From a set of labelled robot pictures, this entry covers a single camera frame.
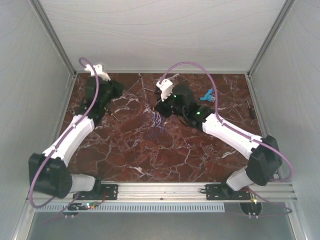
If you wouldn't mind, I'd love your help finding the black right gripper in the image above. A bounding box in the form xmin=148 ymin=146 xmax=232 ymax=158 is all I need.
xmin=154 ymin=90 xmax=185 ymax=120

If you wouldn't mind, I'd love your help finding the purple wire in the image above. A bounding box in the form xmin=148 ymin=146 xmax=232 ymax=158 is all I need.
xmin=143 ymin=111 xmax=168 ymax=141

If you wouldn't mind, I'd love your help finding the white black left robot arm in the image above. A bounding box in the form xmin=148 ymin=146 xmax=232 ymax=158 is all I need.
xmin=28 ymin=77 xmax=125 ymax=199

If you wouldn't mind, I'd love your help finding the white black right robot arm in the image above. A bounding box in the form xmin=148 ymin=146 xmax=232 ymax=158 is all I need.
xmin=155 ymin=79 xmax=283 ymax=199

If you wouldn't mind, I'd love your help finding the black yellow screwdriver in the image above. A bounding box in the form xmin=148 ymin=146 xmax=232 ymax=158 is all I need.
xmin=104 ymin=107 xmax=121 ymax=123

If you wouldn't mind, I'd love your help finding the blue plastic connector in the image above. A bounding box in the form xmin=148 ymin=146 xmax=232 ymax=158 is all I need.
xmin=199 ymin=88 xmax=216 ymax=103

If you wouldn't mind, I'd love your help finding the small black screwdriver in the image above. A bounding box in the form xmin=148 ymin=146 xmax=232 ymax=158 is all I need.
xmin=246 ymin=99 xmax=256 ymax=120

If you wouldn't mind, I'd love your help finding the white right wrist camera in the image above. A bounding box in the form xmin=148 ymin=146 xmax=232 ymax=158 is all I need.
xmin=156 ymin=79 xmax=173 ymax=102

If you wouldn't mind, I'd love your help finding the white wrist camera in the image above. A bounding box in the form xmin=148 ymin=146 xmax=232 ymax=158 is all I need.
xmin=156 ymin=79 xmax=173 ymax=102
xmin=84 ymin=64 xmax=111 ymax=82

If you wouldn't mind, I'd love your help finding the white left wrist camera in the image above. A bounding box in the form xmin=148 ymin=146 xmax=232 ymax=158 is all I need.
xmin=84 ymin=64 xmax=111 ymax=82

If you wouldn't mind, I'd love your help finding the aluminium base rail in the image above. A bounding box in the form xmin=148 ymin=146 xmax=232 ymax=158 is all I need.
xmin=24 ymin=181 xmax=297 ymax=201

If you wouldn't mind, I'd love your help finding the black right mount plate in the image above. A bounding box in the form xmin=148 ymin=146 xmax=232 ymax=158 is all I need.
xmin=199 ymin=183 xmax=238 ymax=201

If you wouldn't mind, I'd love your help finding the black mount plate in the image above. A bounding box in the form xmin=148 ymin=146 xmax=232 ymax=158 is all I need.
xmin=77 ymin=183 xmax=119 ymax=201
xmin=199 ymin=183 xmax=238 ymax=201

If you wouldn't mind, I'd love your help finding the black left mount plate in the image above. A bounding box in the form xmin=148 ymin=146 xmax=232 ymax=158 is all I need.
xmin=77 ymin=183 xmax=119 ymax=201

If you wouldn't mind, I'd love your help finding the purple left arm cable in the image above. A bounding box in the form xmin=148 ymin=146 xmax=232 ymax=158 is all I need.
xmin=28 ymin=57 xmax=101 ymax=225

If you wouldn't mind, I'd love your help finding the grey slotted cable duct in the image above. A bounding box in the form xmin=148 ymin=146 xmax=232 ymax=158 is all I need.
xmin=34 ymin=202 xmax=226 ymax=213

